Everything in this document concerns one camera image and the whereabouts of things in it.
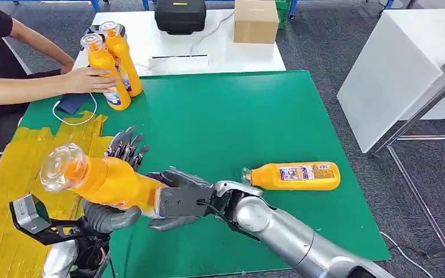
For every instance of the white side table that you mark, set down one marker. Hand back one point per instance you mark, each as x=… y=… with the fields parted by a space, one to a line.
x=391 y=76

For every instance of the black carry case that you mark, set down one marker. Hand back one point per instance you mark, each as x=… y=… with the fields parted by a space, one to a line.
x=180 y=17

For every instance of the green crate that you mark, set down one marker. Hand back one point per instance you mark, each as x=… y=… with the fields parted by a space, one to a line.
x=283 y=13

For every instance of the green mat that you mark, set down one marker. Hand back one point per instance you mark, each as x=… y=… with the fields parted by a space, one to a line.
x=226 y=122

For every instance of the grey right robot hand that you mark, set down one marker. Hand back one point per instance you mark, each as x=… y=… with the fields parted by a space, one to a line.
x=180 y=203

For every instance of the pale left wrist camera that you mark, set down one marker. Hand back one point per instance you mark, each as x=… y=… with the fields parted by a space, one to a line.
x=30 y=216

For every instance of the person's left hand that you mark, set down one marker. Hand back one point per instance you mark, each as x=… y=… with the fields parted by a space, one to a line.
x=67 y=68

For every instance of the tablet in blue case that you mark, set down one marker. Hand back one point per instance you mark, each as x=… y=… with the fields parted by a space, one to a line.
x=73 y=103

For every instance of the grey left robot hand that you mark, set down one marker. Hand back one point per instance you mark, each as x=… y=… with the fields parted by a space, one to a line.
x=107 y=218

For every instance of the person's right hand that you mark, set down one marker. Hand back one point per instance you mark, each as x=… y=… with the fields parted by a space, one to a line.
x=86 y=80

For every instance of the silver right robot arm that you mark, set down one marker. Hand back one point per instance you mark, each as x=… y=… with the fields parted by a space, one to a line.
x=291 y=241

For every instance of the black handheld controller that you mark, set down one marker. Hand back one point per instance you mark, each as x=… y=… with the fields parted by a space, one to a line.
x=92 y=30

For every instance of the white power strip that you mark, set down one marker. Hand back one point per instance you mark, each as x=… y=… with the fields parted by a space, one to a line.
x=178 y=61

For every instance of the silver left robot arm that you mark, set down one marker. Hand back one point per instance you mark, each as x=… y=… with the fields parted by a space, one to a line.
x=59 y=259

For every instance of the orange drink bottle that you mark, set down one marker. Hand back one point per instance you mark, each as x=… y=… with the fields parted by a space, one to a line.
x=295 y=185
x=124 y=57
x=107 y=184
x=103 y=61

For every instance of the cardboard box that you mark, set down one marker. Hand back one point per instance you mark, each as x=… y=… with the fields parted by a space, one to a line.
x=256 y=25

